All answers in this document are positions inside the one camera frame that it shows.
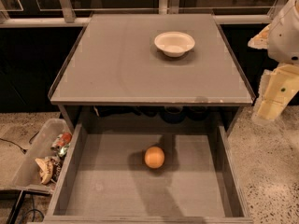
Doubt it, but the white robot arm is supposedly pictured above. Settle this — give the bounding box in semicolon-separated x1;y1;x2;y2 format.
248;0;299;121

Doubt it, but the clear plastic bin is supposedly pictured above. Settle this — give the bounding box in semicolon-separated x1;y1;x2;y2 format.
1;119;69;194

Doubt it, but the black floor cable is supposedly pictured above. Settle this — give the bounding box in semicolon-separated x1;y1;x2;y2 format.
0;137;29;154

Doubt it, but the grey wooden cabinet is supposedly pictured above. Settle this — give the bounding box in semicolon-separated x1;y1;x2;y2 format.
49;14;255;128

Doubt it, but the beige crumpled snack bag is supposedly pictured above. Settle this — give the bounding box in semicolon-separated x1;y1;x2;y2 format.
35;158;53;185

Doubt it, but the orange fruit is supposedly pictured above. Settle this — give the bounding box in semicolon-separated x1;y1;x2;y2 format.
144;147;164;169

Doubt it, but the red soda can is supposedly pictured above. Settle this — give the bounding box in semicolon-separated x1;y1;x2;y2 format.
50;133;72;150

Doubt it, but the dark cup under counter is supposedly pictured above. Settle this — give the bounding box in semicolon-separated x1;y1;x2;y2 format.
162;106;185;124

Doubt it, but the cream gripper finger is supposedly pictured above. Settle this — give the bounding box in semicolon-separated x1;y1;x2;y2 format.
253;63;299;120
248;25;270;49

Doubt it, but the white paper bowl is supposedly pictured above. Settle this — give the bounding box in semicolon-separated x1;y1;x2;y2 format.
154;32;195;58

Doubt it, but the open grey top drawer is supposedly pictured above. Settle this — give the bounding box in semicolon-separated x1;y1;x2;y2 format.
45;121;253;224

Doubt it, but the metal window railing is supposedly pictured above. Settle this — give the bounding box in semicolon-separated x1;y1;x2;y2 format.
0;0;288;28

